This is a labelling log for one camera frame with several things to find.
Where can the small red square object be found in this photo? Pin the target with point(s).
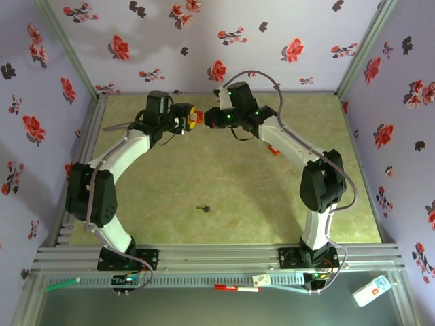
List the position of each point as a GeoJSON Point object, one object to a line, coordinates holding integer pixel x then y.
{"type": "Point", "coordinates": [196, 117]}

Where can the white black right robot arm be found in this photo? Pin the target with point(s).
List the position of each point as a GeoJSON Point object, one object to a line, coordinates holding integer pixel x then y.
{"type": "Point", "coordinates": [323, 190]}

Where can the white box with red label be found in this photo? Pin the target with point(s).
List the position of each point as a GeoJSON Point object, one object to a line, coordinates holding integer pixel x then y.
{"type": "Point", "coordinates": [370, 292]}

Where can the red white marker pen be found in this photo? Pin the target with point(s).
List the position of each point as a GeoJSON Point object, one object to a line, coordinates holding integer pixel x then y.
{"type": "Point", "coordinates": [226, 288]}

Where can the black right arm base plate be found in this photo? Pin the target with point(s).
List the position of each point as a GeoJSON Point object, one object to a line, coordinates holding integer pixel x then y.
{"type": "Point", "coordinates": [289, 258]}

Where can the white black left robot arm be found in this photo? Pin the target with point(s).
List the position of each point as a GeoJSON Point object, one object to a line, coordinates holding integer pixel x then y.
{"type": "Point", "coordinates": [119, 156]}

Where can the aluminium side rail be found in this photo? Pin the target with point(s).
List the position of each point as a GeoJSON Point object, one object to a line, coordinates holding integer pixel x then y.
{"type": "Point", "coordinates": [98, 115]}

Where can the wide aluminium mounting rail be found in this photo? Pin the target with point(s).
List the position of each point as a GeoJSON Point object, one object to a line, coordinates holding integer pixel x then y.
{"type": "Point", "coordinates": [217, 258]}

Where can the small white red tag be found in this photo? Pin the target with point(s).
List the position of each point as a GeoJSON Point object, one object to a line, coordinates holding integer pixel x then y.
{"type": "Point", "coordinates": [261, 279]}

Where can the small dark key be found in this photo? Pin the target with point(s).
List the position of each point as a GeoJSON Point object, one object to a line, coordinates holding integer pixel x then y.
{"type": "Point", "coordinates": [205, 209]}

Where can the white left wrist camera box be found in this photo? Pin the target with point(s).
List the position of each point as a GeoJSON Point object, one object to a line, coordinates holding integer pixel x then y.
{"type": "Point", "coordinates": [176, 120]}

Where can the aluminium frame bar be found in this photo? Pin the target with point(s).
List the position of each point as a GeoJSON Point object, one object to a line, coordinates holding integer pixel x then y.
{"type": "Point", "coordinates": [25, 312]}
{"type": "Point", "coordinates": [404, 312]}

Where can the green tube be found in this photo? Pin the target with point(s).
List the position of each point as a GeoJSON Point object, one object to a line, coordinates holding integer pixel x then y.
{"type": "Point", "coordinates": [63, 284]}

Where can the thin aluminium table edge rail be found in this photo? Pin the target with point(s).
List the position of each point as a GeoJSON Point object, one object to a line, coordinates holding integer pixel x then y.
{"type": "Point", "coordinates": [190, 93]}

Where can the aluminium corner post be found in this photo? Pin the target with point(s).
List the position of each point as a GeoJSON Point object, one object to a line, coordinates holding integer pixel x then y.
{"type": "Point", "coordinates": [68, 44]}
{"type": "Point", "coordinates": [365, 44]}

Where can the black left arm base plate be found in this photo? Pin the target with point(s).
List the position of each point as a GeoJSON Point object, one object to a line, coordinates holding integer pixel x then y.
{"type": "Point", "coordinates": [149, 258]}

